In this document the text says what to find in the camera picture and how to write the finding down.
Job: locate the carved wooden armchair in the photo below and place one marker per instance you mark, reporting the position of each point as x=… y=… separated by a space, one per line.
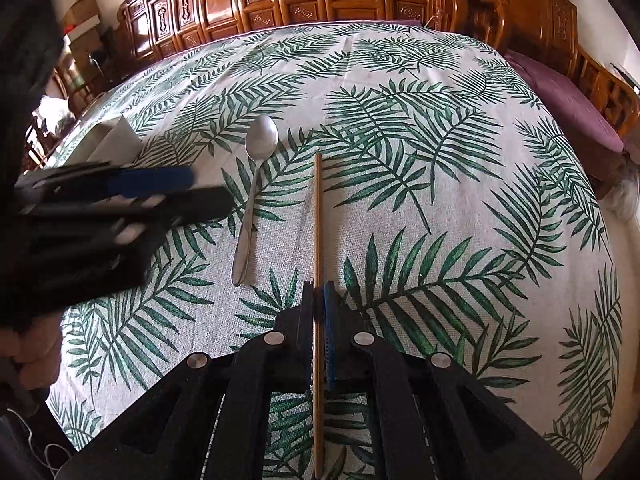
x=540 y=10

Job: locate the leaf print tablecloth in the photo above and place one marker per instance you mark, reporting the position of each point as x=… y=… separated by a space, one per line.
x=425 y=210

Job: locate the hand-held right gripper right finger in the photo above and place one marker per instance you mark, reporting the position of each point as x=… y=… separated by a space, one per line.
x=330 y=340

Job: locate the brown wooden chopstick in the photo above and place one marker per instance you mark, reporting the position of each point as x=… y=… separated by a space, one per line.
x=318 y=210

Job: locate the person's left hand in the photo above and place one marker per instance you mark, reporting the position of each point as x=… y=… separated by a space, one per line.
x=40 y=350

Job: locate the grey furry pet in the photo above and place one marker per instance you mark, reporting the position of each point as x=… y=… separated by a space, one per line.
x=625 y=192

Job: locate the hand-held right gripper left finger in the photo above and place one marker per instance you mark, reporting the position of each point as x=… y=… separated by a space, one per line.
x=300 y=350

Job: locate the purple sofa cushion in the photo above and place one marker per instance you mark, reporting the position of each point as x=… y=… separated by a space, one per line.
x=400 y=22

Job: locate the cardboard boxes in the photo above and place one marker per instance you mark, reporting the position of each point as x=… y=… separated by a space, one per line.
x=82 y=20

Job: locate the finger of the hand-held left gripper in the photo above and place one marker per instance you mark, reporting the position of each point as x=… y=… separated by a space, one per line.
x=145 y=180
x=190 y=205

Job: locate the purple armchair cushion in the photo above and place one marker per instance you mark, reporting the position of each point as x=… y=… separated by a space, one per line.
x=565 y=95

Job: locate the grey utensil tray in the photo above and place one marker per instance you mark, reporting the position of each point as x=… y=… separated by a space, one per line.
x=117 y=140

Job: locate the metal spoon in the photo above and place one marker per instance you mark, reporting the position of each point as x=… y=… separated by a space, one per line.
x=262 y=135

